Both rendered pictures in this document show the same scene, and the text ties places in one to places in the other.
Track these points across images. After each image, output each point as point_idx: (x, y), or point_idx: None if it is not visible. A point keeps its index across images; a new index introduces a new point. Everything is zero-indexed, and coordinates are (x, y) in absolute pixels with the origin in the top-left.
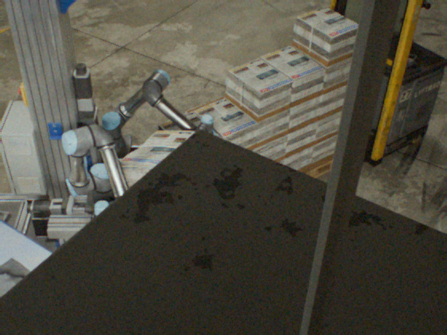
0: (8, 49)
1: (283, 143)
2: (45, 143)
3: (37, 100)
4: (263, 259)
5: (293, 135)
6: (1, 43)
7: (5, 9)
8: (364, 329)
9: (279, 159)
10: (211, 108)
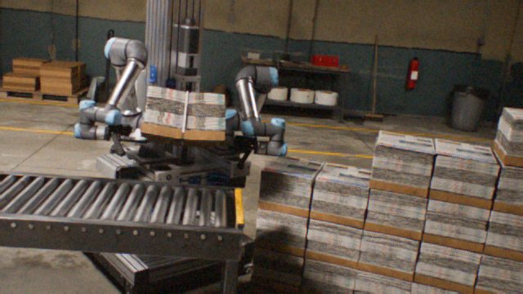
0: (328, 162)
1: (410, 250)
2: (147, 88)
3: (149, 39)
4: None
5: (431, 250)
6: (330, 158)
7: (364, 149)
8: None
9: (402, 274)
10: (345, 167)
